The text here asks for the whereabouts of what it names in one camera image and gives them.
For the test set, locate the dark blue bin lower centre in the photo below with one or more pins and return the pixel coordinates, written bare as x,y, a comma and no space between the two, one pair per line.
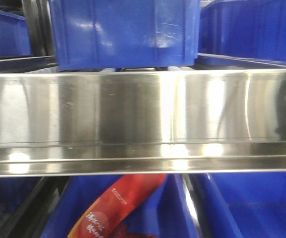
164,214

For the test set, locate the dark blue bin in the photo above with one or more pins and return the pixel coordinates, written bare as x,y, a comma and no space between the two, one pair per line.
14,36
93,34
164,214
244,28
244,205

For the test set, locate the dark blue bin upper centre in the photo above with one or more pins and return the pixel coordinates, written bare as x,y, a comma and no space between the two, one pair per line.
93,34

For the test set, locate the dark blue bin lower right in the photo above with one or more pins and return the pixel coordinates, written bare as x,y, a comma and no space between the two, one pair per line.
244,205

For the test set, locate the dark blue bin upper right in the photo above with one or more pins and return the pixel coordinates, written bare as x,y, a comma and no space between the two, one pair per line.
244,28

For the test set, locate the dark blue bin upper left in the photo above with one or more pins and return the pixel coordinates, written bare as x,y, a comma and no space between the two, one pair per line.
14,36

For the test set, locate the red snack package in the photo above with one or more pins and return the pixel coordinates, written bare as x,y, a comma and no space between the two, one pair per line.
115,204

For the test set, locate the stainless steel shelf rail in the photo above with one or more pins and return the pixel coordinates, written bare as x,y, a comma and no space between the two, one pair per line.
86,123

